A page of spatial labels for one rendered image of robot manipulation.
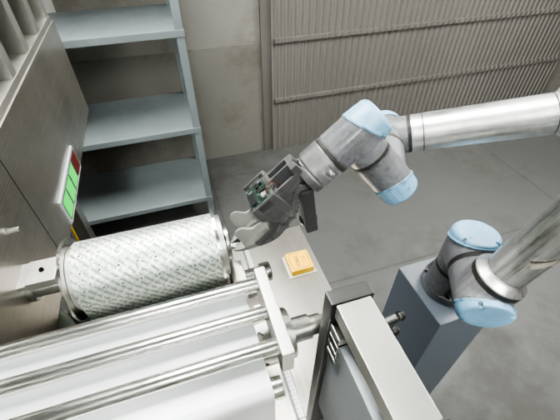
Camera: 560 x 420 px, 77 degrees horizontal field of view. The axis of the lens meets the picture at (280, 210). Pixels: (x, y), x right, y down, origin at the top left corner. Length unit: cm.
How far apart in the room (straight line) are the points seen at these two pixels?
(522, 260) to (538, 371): 149
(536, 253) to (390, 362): 51
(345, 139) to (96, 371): 46
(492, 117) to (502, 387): 159
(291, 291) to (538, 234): 60
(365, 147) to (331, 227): 189
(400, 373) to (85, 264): 49
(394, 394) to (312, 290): 71
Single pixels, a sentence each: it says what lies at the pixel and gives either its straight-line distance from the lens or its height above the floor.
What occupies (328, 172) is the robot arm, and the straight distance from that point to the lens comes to 61.
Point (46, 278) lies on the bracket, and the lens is 69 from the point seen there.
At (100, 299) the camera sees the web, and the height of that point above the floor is 126.
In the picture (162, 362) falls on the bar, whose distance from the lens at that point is 37.
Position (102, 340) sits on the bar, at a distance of 40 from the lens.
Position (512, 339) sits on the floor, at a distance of 232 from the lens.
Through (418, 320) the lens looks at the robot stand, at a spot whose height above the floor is 82.
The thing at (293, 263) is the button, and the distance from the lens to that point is 106.
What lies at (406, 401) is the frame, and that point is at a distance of 36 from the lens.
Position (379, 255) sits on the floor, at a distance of 237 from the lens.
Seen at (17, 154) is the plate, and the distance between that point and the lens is 83.
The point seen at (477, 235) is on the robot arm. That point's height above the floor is 113.
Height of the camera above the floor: 176
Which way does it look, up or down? 43 degrees down
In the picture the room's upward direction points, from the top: straight up
